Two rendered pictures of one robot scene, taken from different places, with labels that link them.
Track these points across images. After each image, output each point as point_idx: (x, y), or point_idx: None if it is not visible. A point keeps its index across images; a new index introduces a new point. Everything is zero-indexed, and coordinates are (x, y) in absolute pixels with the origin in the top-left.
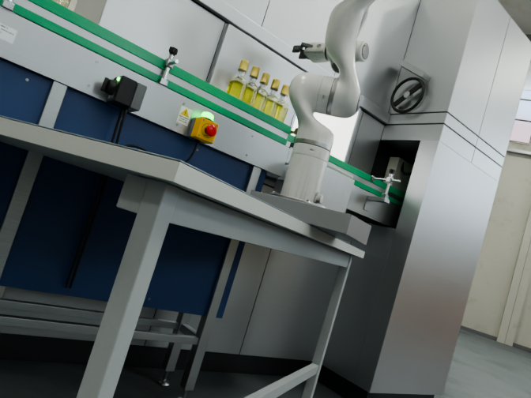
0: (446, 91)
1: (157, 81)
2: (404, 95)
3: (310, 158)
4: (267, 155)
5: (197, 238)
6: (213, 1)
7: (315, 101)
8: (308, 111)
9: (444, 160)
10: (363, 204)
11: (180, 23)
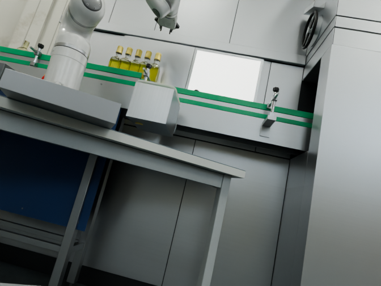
0: (334, 0)
1: None
2: (307, 32)
3: (51, 57)
4: (116, 95)
5: (60, 163)
6: (113, 27)
7: (67, 19)
8: (62, 28)
9: (350, 62)
10: (259, 131)
11: (94, 46)
